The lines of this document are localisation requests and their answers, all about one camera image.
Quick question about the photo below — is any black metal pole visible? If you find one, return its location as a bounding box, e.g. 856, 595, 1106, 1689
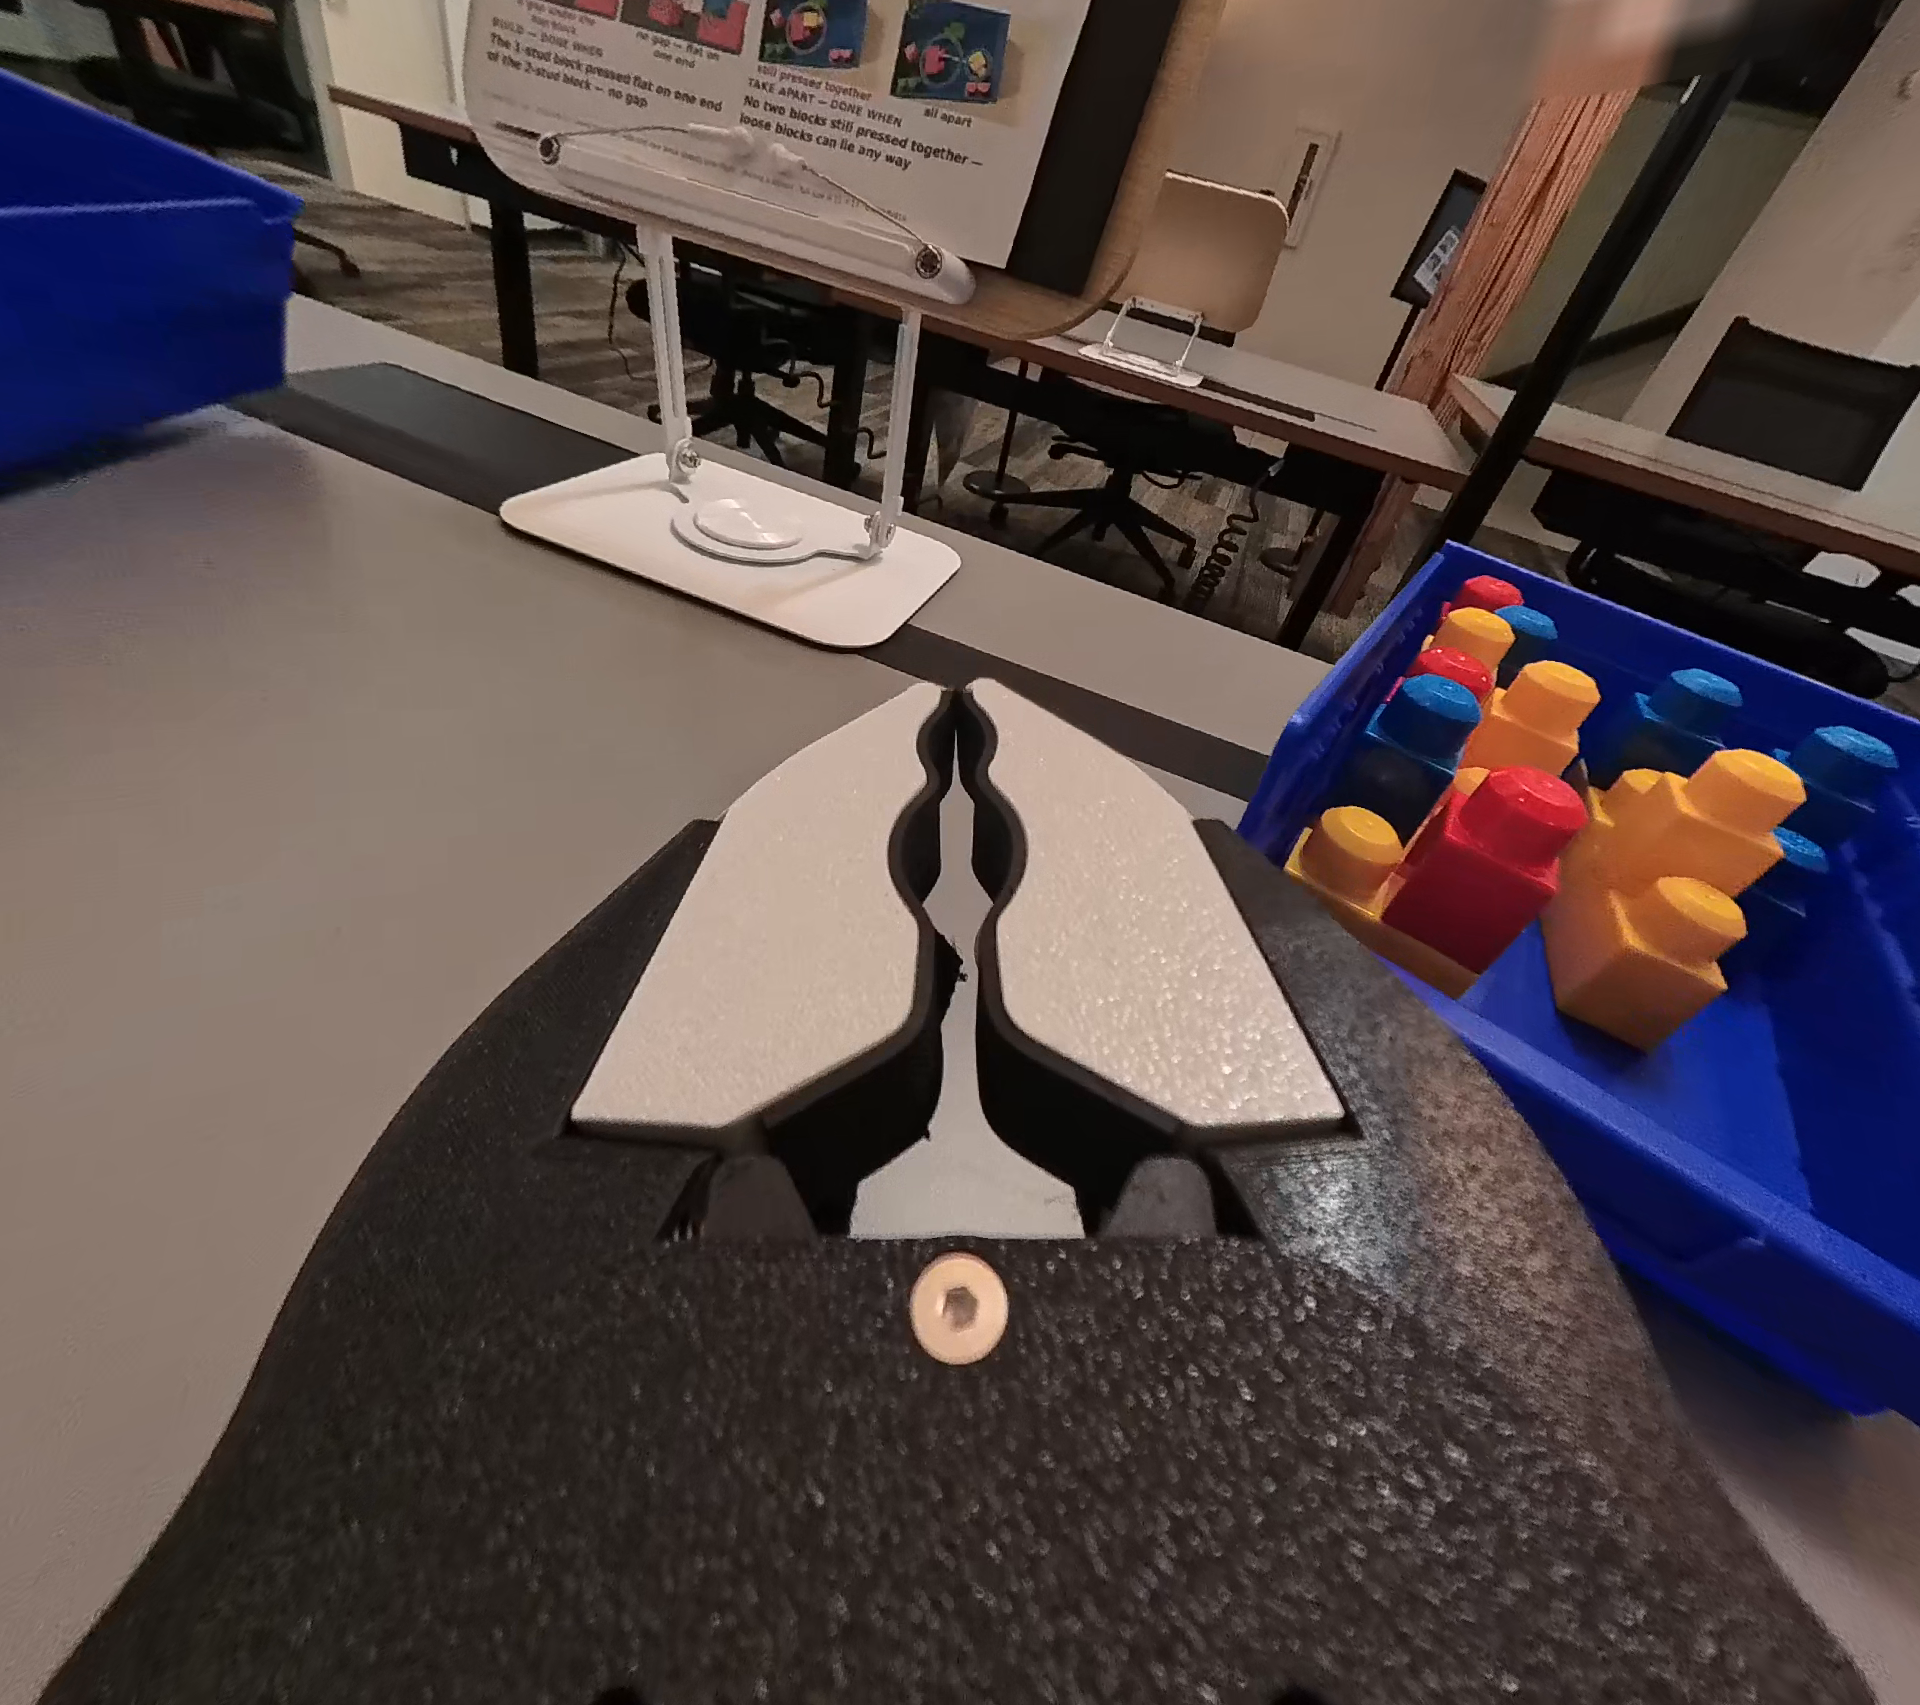
1440, 45, 1762, 569

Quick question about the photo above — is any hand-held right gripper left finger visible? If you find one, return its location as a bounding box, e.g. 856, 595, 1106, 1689
569, 681, 965, 1234

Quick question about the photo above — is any black coiled cable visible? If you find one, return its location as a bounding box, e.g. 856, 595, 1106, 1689
1192, 511, 1262, 607

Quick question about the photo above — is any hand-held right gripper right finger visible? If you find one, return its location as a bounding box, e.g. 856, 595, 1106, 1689
958, 671, 1347, 1234

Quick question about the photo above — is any clear acrylic stand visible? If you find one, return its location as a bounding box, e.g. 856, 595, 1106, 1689
1073, 294, 1217, 385

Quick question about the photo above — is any blue storage bin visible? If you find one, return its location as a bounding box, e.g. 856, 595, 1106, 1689
0, 64, 302, 492
1235, 544, 1920, 1419

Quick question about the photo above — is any printed instruction sheet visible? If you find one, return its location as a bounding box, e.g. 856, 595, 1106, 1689
467, 0, 1160, 268

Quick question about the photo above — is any framed picture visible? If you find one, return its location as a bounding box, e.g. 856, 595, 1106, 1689
1399, 174, 1489, 311

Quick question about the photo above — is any pile of mega blocks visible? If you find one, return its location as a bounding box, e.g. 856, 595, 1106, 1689
1289, 573, 1900, 1049

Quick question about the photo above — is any wooden support post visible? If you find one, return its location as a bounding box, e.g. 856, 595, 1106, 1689
1331, 83, 1643, 626

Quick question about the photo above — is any dark desk cable flap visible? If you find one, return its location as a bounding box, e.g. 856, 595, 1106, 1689
238, 362, 660, 502

